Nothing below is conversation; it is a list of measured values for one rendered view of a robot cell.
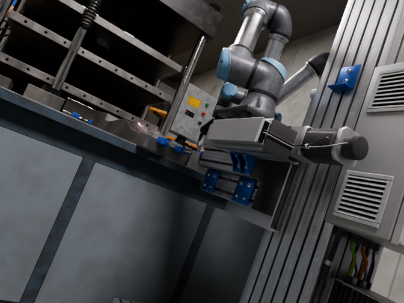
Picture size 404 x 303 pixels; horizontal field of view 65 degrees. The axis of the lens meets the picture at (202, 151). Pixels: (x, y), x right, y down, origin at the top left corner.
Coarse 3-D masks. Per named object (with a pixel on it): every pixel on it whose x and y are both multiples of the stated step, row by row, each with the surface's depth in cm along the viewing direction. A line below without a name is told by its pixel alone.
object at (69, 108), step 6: (66, 102) 199; (72, 102) 200; (78, 102) 202; (66, 108) 199; (72, 108) 201; (78, 108) 202; (84, 108) 204; (90, 108) 206; (84, 114) 204; (90, 114) 206; (84, 120) 205
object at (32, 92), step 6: (30, 84) 130; (30, 90) 130; (36, 90) 132; (42, 90) 133; (30, 96) 131; (36, 96) 132; (42, 96) 133; (48, 96) 134; (54, 96) 135; (42, 102) 133; (48, 102) 134; (54, 102) 135; (60, 102) 136; (54, 108) 135; (60, 108) 136
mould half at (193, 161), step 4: (172, 140) 181; (188, 148) 185; (192, 152) 154; (196, 152) 155; (188, 156) 155; (192, 156) 154; (196, 156) 155; (188, 160) 154; (192, 160) 155; (196, 160) 156; (188, 164) 154; (192, 164) 155; (196, 164) 156; (192, 168) 155; (196, 168) 156; (200, 168) 157; (204, 168) 158; (204, 172) 158
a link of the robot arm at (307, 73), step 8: (320, 56) 158; (328, 56) 158; (312, 64) 158; (320, 64) 157; (296, 72) 164; (304, 72) 160; (312, 72) 159; (320, 72) 159; (288, 80) 164; (296, 80) 161; (304, 80) 161; (288, 88) 163; (296, 88) 163; (280, 96) 164; (288, 96) 165
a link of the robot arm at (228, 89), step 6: (228, 84) 146; (222, 90) 146; (228, 90) 146; (234, 90) 146; (240, 90) 148; (222, 96) 149; (228, 96) 146; (234, 96) 147; (240, 96) 147; (228, 102) 154; (234, 102) 150; (240, 102) 148
